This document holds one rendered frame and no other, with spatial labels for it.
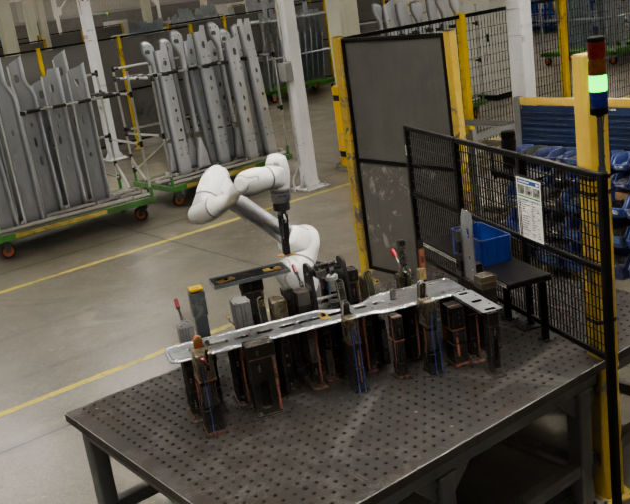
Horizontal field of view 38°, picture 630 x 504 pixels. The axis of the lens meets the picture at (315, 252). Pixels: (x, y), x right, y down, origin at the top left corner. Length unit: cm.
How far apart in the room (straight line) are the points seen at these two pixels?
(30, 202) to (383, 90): 508
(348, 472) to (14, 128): 772
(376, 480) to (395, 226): 388
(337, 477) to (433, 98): 357
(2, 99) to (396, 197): 510
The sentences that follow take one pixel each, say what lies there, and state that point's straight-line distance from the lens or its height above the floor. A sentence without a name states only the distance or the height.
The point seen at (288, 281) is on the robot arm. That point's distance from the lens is 457.
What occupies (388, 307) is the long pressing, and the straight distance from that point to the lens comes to 402.
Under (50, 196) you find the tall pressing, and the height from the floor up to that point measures 48.
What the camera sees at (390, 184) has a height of 88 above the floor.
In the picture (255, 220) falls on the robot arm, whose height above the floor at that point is 131.
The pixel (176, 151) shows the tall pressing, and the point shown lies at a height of 61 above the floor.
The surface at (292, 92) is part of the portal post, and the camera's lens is 1099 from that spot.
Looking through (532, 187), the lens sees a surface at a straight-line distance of 417.
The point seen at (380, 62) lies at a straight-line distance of 670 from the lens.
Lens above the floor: 241
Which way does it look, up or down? 16 degrees down
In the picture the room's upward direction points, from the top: 8 degrees counter-clockwise
